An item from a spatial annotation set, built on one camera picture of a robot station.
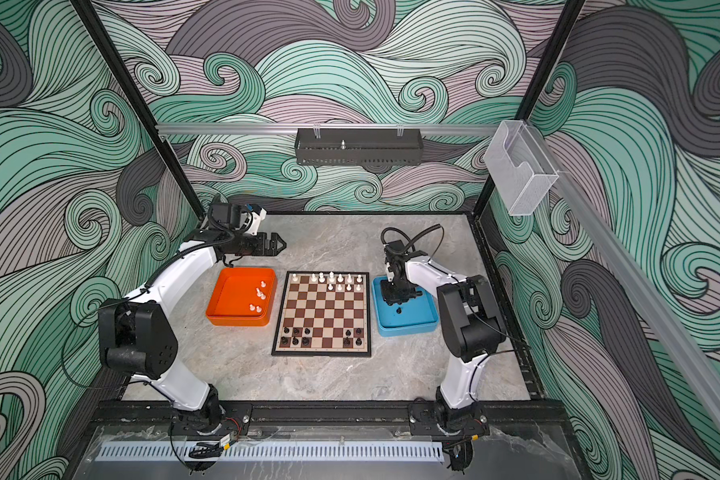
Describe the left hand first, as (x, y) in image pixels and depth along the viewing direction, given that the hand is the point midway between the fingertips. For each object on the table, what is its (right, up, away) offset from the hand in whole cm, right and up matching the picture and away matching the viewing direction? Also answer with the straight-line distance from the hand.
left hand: (274, 241), depth 88 cm
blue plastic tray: (+44, -24, +3) cm, 50 cm away
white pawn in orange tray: (-6, -15, +10) cm, 19 cm away
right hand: (+36, -19, +6) cm, 41 cm away
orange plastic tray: (-12, -18, +7) cm, 23 cm away
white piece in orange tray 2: (-6, -21, +4) cm, 23 cm away
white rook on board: (+4, -12, +9) cm, 16 cm away
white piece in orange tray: (-7, -17, +7) cm, 20 cm away
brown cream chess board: (+15, -23, +2) cm, 27 cm away
